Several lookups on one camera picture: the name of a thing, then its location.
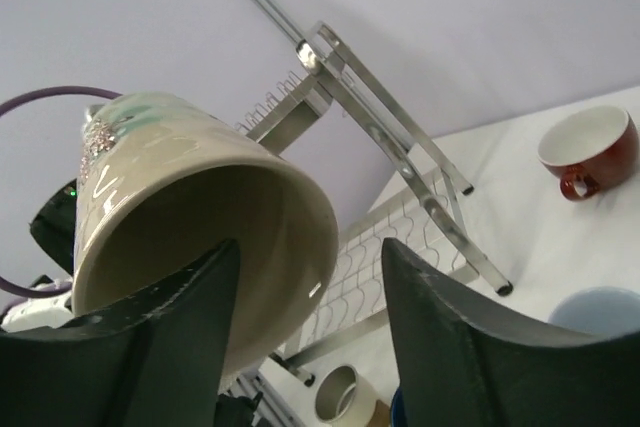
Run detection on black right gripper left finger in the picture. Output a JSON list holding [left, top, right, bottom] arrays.
[[1, 241, 239, 426]]

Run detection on red cup white interior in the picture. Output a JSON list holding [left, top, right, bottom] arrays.
[[537, 105, 639, 202]]

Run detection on steel tumbler cork base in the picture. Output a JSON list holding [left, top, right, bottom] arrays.
[[314, 365, 391, 427]]

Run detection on dark blue speckled mug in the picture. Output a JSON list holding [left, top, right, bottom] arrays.
[[390, 387, 408, 427]]

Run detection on light blue mug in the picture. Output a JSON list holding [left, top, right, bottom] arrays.
[[548, 286, 639, 337]]

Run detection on stainless steel dish rack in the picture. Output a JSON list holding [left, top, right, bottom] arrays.
[[236, 20, 513, 387]]

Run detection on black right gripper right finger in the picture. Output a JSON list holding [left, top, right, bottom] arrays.
[[382, 238, 639, 426]]

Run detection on tall beige floral mug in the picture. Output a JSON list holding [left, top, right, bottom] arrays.
[[72, 92, 338, 375]]

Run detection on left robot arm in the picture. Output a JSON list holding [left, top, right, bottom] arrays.
[[1, 180, 78, 333]]

